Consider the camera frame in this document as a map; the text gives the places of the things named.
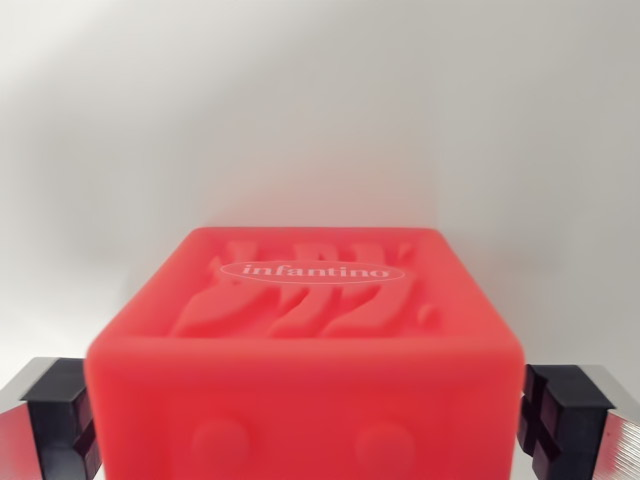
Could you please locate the red Infantino soft cube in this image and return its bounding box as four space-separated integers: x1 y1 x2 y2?
83 225 527 480

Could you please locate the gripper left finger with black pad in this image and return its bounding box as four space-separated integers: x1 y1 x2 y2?
0 356 104 480

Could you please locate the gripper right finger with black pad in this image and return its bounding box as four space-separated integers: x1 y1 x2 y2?
517 363 640 480

